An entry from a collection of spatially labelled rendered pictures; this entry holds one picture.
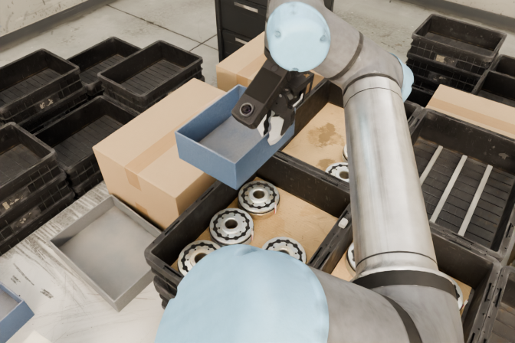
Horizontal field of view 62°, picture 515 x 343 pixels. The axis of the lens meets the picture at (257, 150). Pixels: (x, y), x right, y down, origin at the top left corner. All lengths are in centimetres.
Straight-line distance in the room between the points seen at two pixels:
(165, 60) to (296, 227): 146
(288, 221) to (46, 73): 165
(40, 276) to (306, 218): 68
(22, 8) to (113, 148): 274
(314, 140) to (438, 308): 92
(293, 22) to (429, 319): 33
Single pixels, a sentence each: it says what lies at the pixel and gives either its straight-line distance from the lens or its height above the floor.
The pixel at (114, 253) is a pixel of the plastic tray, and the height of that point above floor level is 70.
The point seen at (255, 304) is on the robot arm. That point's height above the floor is 144.
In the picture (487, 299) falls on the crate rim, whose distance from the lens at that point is 93.
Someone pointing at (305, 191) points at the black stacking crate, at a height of 86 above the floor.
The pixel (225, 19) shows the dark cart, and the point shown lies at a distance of 258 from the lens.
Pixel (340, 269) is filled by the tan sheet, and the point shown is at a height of 83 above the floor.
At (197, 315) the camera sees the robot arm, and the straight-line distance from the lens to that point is 30.
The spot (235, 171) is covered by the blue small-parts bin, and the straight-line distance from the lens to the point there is 77.
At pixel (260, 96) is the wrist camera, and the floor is 126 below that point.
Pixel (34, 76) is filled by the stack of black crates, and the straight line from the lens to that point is 239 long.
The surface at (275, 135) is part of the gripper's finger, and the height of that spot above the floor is 114.
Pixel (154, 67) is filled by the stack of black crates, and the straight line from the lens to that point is 225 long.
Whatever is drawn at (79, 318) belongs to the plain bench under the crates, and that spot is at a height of 70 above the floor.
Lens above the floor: 167
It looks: 43 degrees down
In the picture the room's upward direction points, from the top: straight up
